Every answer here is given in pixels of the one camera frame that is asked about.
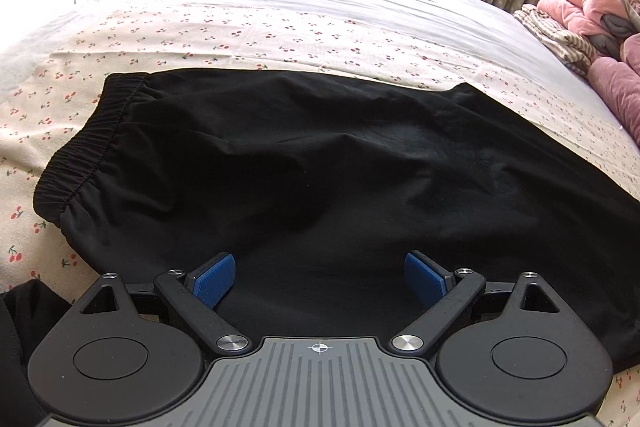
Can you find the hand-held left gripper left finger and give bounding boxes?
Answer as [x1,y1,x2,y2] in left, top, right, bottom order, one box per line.
[66,252,251,356]

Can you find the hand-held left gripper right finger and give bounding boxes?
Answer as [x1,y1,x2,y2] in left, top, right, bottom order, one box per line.
[390,251,577,355]

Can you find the black pants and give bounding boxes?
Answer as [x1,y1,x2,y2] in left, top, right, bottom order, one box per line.
[32,69,640,375]

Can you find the dark cloth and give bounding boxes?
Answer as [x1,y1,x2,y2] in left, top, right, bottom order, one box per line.
[0,278,77,427]

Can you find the cherry print bed sheet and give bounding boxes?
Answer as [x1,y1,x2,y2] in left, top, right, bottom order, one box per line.
[0,0,640,427]

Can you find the folded mauve quilt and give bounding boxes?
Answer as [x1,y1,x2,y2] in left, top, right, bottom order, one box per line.
[587,33,640,148]

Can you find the striped folded cloth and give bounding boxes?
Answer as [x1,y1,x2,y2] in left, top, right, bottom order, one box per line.
[513,3,602,78]

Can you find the folded light pink quilt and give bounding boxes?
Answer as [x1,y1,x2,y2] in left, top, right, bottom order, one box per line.
[536,0,640,58]

